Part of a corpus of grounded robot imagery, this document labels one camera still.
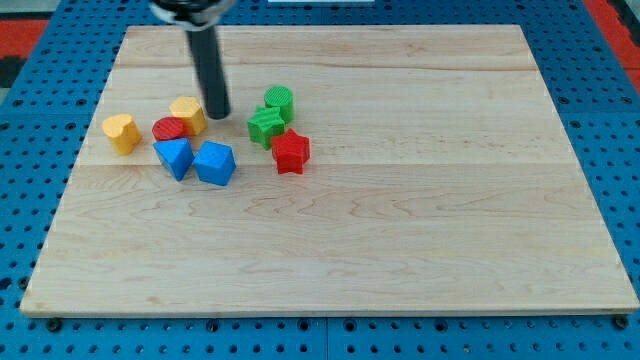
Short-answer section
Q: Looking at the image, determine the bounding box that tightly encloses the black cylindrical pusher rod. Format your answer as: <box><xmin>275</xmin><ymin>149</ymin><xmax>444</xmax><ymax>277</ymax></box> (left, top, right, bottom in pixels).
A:
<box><xmin>187</xmin><ymin>25</ymin><xmax>231</xmax><ymax>120</ymax></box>

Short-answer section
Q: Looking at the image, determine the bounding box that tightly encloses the silver rod mount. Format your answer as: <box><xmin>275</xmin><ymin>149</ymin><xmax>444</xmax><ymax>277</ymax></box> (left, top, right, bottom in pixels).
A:
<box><xmin>149</xmin><ymin>0</ymin><xmax>235</xmax><ymax>29</ymax></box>

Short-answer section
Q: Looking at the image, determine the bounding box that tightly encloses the yellow hexagon block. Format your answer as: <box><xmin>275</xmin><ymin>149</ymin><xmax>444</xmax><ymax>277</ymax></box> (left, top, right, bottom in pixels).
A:
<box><xmin>169</xmin><ymin>97</ymin><xmax>207</xmax><ymax>135</ymax></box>

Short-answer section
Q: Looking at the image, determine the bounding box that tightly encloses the yellow heart block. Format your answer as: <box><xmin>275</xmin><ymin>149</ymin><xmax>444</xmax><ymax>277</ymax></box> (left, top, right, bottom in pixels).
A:
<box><xmin>102</xmin><ymin>113</ymin><xmax>142</xmax><ymax>155</ymax></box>

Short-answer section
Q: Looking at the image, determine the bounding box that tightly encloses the red cylinder block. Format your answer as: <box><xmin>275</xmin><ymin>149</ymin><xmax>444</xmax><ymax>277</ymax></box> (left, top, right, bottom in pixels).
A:
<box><xmin>151</xmin><ymin>116</ymin><xmax>187</xmax><ymax>141</ymax></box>

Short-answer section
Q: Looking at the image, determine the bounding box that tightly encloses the green cylinder block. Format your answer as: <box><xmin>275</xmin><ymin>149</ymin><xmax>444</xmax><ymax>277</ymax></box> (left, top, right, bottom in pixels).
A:
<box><xmin>264</xmin><ymin>85</ymin><xmax>295</xmax><ymax>124</ymax></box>

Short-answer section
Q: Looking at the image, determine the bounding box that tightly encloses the green star block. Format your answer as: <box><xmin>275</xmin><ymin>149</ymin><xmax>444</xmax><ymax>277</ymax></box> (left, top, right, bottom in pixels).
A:
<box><xmin>247</xmin><ymin>107</ymin><xmax>285</xmax><ymax>150</ymax></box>

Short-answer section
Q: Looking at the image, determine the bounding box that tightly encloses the blue triangle block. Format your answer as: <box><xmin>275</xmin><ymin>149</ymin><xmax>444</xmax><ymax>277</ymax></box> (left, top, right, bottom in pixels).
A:
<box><xmin>153</xmin><ymin>138</ymin><xmax>195</xmax><ymax>181</ymax></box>

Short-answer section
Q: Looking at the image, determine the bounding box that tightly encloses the blue cube block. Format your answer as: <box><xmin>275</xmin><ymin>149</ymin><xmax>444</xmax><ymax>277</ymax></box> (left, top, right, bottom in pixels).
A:
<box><xmin>193</xmin><ymin>141</ymin><xmax>236</xmax><ymax>186</ymax></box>

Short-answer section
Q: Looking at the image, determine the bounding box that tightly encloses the red star block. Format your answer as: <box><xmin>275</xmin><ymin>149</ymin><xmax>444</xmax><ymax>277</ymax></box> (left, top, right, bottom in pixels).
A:
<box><xmin>271</xmin><ymin>128</ymin><xmax>310</xmax><ymax>174</ymax></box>

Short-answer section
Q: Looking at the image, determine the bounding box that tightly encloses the light wooden board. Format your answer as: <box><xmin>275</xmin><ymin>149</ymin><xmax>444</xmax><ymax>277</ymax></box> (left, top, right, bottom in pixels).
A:
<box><xmin>21</xmin><ymin>25</ymin><xmax>639</xmax><ymax>318</ymax></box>

